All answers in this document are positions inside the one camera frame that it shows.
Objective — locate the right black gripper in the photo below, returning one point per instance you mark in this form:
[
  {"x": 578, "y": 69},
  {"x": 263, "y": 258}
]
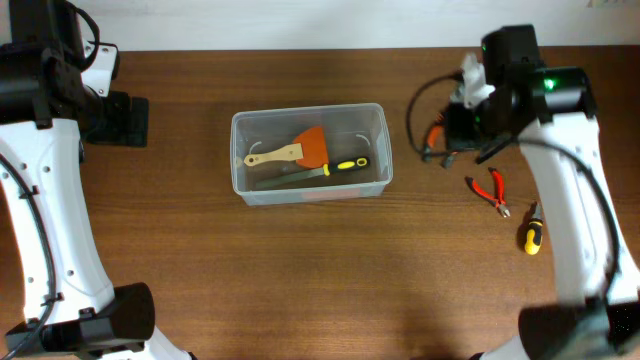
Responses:
[{"x": 460, "y": 128}]

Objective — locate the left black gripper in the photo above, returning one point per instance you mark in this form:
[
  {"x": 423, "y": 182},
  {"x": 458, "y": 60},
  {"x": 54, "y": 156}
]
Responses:
[{"x": 128, "y": 121}]

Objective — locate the orange black needle-nose pliers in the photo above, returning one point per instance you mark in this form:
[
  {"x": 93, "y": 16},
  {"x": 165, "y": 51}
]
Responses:
[{"x": 435, "y": 145}]

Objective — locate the orange scraper wooden handle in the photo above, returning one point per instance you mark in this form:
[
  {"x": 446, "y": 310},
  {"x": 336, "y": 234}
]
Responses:
[{"x": 308, "y": 150}]

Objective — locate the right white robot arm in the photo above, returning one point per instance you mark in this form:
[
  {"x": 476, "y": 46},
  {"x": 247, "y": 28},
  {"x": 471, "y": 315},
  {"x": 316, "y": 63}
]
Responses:
[{"x": 508, "y": 96}]

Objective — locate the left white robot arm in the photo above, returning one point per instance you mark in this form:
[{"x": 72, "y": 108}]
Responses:
[{"x": 56, "y": 97}]

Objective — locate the clear plastic container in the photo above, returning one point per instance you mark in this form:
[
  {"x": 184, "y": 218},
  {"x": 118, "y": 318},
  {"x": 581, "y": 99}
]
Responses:
[{"x": 352, "y": 130}]

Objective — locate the yellow black screwdriver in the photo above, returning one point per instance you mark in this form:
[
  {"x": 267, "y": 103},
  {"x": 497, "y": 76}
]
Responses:
[{"x": 534, "y": 231}]

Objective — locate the red screwdriver bit holder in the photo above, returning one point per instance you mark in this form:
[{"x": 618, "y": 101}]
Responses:
[{"x": 330, "y": 194}]

